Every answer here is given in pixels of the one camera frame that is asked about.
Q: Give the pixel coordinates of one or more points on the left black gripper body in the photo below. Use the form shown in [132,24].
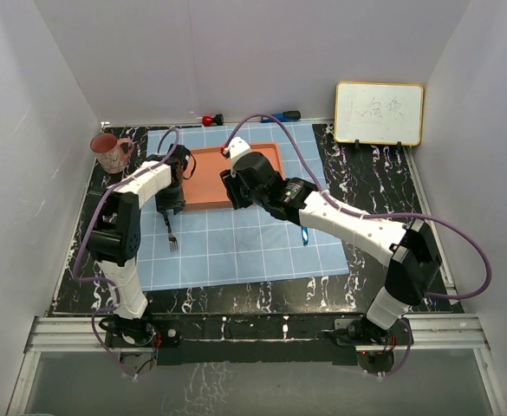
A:
[171,198]

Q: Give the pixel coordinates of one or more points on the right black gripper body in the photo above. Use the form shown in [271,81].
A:
[241,197]

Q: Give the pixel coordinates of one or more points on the orange plastic tray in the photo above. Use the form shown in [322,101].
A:
[205,190]

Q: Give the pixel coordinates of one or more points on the silver metal fork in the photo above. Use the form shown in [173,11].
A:
[172,240]

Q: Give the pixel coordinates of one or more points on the blue patterned knife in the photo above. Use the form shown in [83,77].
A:
[305,235]

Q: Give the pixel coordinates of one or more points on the blue checked tablecloth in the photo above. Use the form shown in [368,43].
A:
[226,246]

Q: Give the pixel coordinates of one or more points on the pink floral mug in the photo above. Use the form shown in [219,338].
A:
[112,153]

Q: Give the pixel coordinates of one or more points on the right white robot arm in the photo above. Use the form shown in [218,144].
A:
[408,251]

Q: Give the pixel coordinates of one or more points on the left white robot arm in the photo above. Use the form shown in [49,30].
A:
[115,239]

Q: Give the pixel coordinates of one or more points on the blue marker pen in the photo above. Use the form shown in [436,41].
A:
[287,116]

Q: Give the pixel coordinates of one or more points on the red capped marker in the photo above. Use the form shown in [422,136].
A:
[215,120]

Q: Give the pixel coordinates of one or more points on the small framed whiteboard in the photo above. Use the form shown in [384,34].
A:
[378,113]

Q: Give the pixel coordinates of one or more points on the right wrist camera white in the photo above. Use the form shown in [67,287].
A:
[234,150]

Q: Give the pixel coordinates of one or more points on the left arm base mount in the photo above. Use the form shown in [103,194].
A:
[146,332]

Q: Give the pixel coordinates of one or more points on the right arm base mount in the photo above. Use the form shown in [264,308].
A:
[350,332]

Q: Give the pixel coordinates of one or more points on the aluminium frame rail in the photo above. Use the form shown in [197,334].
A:
[75,334]

